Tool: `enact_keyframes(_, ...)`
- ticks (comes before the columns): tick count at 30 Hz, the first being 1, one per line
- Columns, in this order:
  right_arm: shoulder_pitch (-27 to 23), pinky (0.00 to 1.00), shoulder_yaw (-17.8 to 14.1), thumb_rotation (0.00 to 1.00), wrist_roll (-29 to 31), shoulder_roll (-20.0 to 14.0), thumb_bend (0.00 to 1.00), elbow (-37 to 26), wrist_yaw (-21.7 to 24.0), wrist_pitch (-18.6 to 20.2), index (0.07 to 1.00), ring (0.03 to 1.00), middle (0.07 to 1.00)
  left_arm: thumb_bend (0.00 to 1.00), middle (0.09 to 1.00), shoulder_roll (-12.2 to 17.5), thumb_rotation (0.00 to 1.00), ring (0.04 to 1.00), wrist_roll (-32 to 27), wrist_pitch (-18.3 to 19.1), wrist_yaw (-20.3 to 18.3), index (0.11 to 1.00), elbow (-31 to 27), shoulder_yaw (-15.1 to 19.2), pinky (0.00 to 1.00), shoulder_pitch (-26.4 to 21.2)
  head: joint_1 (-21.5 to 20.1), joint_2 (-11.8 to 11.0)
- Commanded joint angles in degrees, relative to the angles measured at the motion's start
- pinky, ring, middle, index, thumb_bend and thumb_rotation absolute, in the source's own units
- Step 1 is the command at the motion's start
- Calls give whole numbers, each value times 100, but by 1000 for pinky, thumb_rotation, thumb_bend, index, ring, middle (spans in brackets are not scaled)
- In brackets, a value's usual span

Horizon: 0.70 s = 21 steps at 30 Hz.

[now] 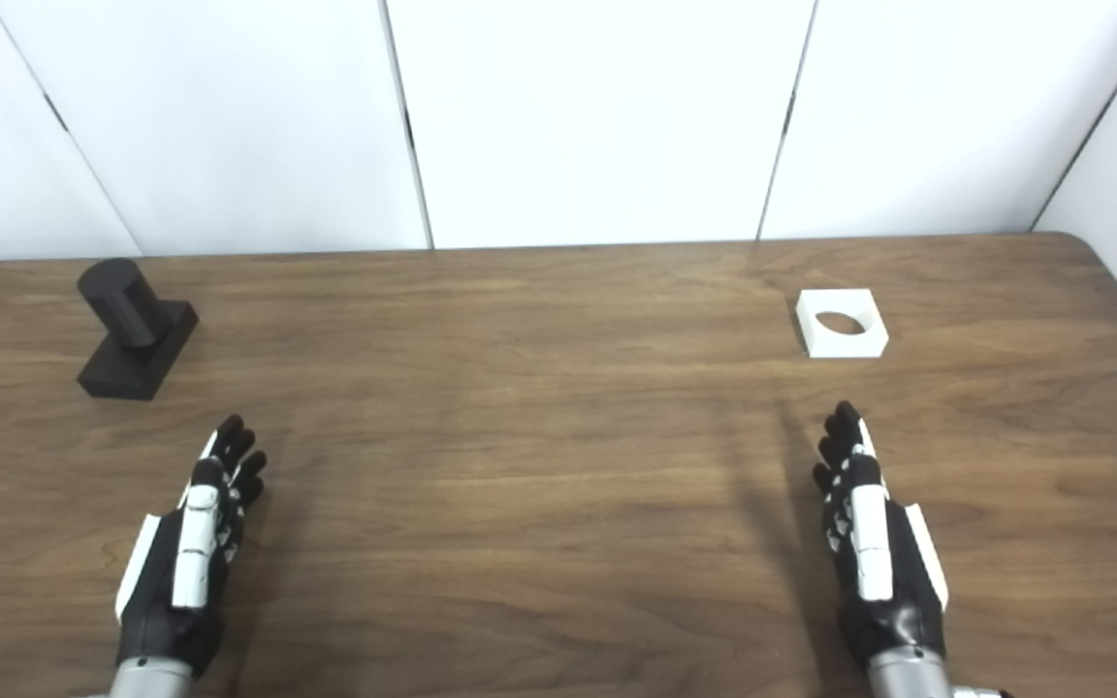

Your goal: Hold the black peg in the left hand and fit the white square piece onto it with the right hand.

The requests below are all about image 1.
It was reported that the white and black right hand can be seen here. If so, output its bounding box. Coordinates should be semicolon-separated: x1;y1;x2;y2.
812;400;950;670

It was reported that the white and black left hand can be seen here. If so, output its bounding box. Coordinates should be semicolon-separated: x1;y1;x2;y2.
114;414;269;680

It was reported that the white square piece with hole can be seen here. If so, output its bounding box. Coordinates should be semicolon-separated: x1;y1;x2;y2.
796;288;890;360

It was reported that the black peg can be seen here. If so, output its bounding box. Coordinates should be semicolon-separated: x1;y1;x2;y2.
77;257;200;401

